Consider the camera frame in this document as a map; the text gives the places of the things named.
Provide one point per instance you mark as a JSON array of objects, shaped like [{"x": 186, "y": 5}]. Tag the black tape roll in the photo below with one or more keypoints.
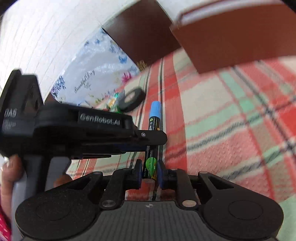
[{"x": 131, "y": 100}]

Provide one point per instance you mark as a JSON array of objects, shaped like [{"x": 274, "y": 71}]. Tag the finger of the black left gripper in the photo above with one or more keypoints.
[{"x": 146, "y": 137}]

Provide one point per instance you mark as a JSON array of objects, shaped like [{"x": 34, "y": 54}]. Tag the person's left hand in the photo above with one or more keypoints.
[{"x": 12, "y": 171}]

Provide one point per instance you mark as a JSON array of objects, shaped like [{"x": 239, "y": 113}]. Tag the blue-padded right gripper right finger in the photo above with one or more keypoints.
[{"x": 162, "y": 174}]

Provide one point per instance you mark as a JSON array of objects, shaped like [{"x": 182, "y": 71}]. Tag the red patterned cloth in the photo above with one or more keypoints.
[{"x": 5, "y": 228}]

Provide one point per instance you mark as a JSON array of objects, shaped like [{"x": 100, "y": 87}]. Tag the blue-capped black marker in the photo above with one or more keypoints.
[{"x": 149, "y": 172}]

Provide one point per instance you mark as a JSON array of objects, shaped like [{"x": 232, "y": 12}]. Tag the brown cardboard storage box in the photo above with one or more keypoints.
[{"x": 227, "y": 33}]

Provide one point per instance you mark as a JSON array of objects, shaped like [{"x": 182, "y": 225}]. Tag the floral white gift bag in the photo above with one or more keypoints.
[{"x": 95, "y": 73}]

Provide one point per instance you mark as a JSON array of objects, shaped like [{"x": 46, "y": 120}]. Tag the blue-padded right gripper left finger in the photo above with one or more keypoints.
[{"x": 137, "y": 175}]

